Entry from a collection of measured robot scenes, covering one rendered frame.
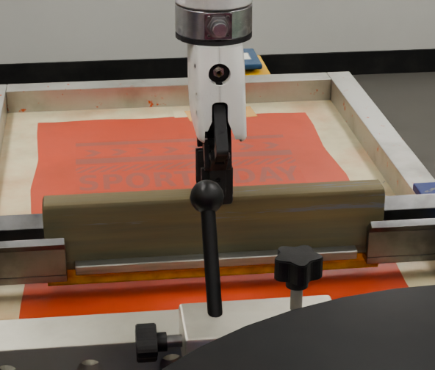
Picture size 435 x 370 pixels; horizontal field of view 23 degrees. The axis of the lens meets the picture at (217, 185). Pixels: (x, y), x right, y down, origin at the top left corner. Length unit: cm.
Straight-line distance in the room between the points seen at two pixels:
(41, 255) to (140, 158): 41
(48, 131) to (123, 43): 330
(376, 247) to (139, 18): 378
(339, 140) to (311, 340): 120
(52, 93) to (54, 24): 319
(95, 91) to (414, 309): 132
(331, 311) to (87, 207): 74
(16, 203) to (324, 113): 54
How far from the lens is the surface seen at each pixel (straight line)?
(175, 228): 111
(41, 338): 90
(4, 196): 138
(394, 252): 115
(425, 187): 129
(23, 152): 152
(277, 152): 150
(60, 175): 144
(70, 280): 114
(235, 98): 102
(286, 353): 35
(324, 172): 144
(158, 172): 143
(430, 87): 494
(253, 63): 185
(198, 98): 102
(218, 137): 102
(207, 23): 101
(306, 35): 497
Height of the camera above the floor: 151
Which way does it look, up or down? 23 degrees down
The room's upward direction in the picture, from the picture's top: straight up
